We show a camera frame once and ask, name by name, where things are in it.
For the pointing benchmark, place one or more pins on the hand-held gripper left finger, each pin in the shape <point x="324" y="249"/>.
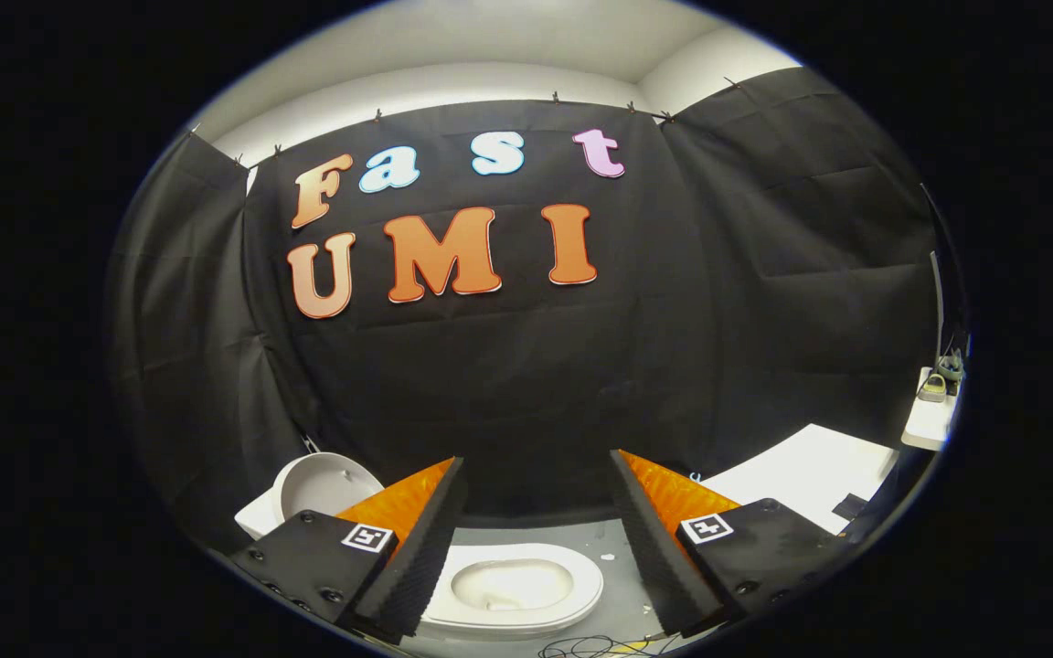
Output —
<point x="426" y="548"/>

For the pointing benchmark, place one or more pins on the white toilet lid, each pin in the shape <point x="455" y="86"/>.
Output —
<point x="325" y="484"/>

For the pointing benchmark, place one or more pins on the white drawer cabinet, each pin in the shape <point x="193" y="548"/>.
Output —
<point x="801" y="475"/>

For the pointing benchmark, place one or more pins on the tape roll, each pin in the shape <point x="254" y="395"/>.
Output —
<point x="932" y="394"/>

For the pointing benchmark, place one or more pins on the small white shelf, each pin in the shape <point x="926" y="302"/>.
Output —
<point x="929" y="425"/>

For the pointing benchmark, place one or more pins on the white toilet tank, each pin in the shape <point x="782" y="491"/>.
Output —
<point x="257" y="519"/>

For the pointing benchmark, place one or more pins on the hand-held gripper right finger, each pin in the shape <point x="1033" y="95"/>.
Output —
<point x="654" y="548"/>

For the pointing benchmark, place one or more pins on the dark upright panel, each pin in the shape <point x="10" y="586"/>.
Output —
<point x="937" y="302"/>

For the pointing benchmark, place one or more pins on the white toilet bowl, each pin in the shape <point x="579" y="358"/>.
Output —
<point x="581" y="585"/>

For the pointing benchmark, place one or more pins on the black backdrop cloth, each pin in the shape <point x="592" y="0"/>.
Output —
<point x="536" y="384"/>

